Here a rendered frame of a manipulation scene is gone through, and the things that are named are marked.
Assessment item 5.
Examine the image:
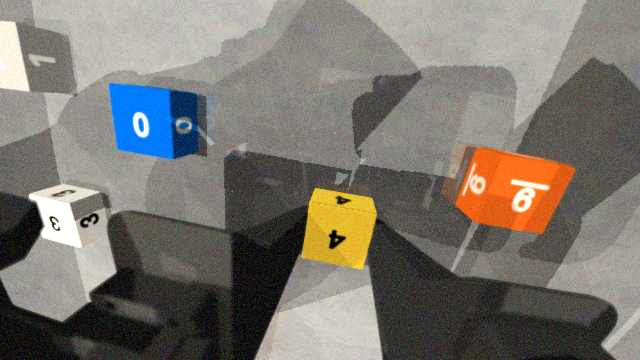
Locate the yellow block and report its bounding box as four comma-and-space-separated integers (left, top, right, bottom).
302, 188, 377, 269

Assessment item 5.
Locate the blue block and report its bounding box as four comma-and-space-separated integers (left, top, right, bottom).
109, 83, 198, 160

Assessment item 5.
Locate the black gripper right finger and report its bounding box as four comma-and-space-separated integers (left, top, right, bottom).
368, 219, 618, 360

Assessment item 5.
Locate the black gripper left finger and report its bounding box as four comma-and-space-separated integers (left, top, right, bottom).
106, 205, 309, 360

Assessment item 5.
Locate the orange block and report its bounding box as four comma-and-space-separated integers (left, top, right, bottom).
455, 147, 576, 234

